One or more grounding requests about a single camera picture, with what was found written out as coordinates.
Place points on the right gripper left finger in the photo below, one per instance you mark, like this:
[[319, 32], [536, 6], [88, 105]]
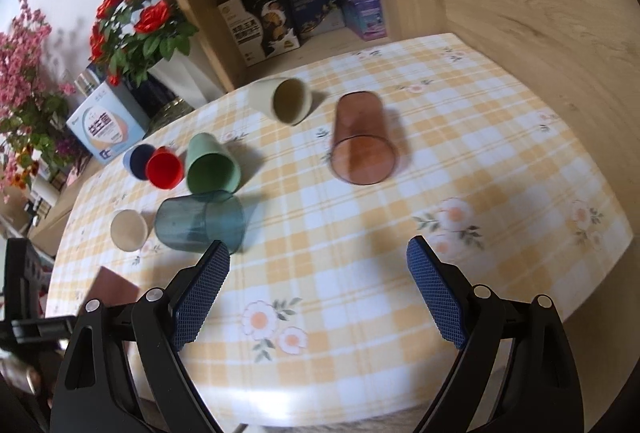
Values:
[[95, 391]]

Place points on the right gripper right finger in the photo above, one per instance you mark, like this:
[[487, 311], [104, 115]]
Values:
[[540, 391]]

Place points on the small white cup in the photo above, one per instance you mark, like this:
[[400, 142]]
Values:
[[129, 230]]

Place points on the teal transparent cup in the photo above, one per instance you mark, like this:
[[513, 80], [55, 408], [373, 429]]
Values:
[[192, 223]]

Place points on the red plastic cup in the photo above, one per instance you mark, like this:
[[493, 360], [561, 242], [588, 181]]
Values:
[[164, 170]]

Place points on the blue plastic cup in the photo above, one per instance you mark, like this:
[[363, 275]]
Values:
[[135, 160]]

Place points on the green plastic cup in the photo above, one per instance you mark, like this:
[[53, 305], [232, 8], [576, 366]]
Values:
[[210, 166]]

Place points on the brown transparent cup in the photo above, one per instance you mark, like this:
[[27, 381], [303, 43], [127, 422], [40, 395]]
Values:
[[361, 153]]

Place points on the beige plastic cup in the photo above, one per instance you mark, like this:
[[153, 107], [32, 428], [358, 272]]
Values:
[[284, 100]]

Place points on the black chair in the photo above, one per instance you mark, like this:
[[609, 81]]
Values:
[[29, 363]]

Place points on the low wooden sideboard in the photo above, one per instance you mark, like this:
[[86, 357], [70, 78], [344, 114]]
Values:
[[48, 234]]

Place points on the pink blossom branch arrangement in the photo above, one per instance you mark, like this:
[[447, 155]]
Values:
[[34, 109]]

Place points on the white blue probiotic box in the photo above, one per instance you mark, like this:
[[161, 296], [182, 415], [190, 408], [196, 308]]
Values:
[[108, 122]]

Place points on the green patterned tray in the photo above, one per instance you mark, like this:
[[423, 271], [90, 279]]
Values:
[[171, 112]]

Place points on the yellow plaid floral tablecloth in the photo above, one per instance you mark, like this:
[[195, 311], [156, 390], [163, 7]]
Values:
[[319, 319]]

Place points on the silver metal can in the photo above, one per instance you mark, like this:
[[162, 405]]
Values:
[[86, 83]]

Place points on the white faceted vase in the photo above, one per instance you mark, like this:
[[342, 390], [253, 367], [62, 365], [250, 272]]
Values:
[[190, 77]]

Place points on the red rose bouquet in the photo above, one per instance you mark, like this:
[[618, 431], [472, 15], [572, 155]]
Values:
[[129, 37]]

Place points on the white cookie box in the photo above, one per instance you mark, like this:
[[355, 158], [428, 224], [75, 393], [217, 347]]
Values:
[[261, 29]]

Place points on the purple small box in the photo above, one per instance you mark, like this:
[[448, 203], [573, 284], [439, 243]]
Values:
[[365, 18]]

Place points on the dark blue snack box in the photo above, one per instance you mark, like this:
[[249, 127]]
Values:
[[314, 17]]

